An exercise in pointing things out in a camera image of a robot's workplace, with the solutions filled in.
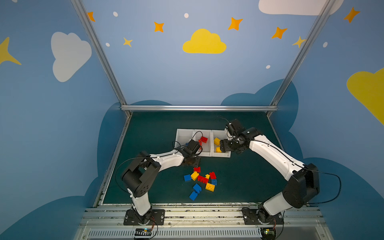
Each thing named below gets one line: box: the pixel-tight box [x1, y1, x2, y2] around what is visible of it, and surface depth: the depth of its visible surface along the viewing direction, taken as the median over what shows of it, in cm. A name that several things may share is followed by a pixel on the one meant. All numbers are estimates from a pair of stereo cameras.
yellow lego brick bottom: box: [205, 182, 216, 192], surface depth 86 cm
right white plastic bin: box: [211, 130, 232, 158], surface depth 95 cm
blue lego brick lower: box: [193, 183, 202, 194], surface depth 84 cm
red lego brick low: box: [197, 175, 209, 185], surface depth 87 cm
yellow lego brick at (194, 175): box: [190, 171, 200, 181], surface depth 88 cm
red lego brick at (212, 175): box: [209, 171, 217, 180], surface depth 90 cm
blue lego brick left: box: [183, 174, 192, 182], surface depth 88 cm
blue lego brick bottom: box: [189, 191, 198, 201], surface depth 82 cm
